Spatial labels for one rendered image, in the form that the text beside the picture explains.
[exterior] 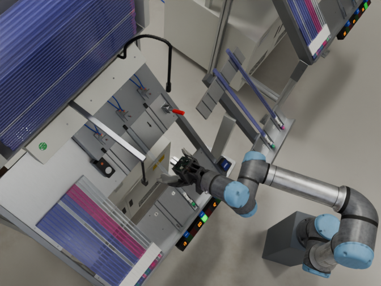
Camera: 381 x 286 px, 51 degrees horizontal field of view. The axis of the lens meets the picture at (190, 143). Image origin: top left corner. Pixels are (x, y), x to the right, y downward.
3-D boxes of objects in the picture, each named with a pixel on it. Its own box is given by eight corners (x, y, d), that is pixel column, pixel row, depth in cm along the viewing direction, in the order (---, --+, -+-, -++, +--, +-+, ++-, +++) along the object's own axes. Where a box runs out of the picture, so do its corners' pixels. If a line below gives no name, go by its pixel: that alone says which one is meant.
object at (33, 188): (171, 116, 163) (178, 117, 159) (55, 245, 142) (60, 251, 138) (122, 52, 146) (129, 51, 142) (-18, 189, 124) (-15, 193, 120)
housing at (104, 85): (127, 61, 149) (147, 60, 138) (30, 156, 133) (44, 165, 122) (114, 43, 145) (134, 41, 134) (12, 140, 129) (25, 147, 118)
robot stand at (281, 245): (296, 237, 244) (332, 221, 193) (290, 266, 237) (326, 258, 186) (267, 228, 245) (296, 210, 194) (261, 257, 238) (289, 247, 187)
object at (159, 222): (218, 174, 181) (223, 176, 179) (121, 298, 159) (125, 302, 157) (197, 146, 171) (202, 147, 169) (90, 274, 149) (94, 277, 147)
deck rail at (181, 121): (218, 171, 185) (227, 175, 180) (215, 175, 184) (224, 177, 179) (126, 48, 147) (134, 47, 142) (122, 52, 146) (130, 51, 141)
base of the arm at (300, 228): (329, 223, 192) (337, 219, 183) (324, 254, 187) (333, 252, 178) (299, 214, 193) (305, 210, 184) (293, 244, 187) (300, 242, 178)
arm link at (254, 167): (389, 192, 132) (248, 144, 135) (385, 223, 128) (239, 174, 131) (372, 200, 143) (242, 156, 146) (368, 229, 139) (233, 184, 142)
